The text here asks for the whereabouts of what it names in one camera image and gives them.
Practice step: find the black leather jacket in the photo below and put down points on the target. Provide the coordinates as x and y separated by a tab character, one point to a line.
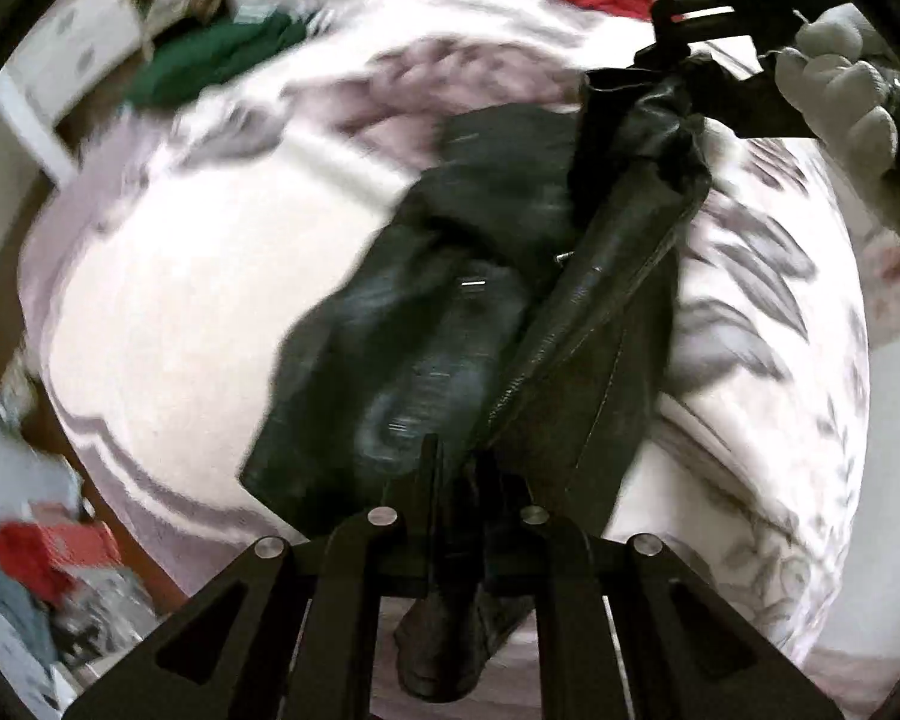
457	300

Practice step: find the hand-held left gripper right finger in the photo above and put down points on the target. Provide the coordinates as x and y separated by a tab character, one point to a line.
504	510

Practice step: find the white floral blanket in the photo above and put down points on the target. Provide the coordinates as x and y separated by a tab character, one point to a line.
195	300

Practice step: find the person's right hand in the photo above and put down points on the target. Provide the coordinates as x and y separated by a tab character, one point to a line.
844	90

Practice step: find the pile of mixed clothes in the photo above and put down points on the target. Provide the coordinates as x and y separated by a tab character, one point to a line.
37	562

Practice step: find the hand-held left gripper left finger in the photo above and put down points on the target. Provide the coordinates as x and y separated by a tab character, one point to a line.
412	510

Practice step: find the white cabinet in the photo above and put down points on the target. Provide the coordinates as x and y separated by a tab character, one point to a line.
67	52

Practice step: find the green garment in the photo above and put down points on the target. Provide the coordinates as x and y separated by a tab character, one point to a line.
210	64

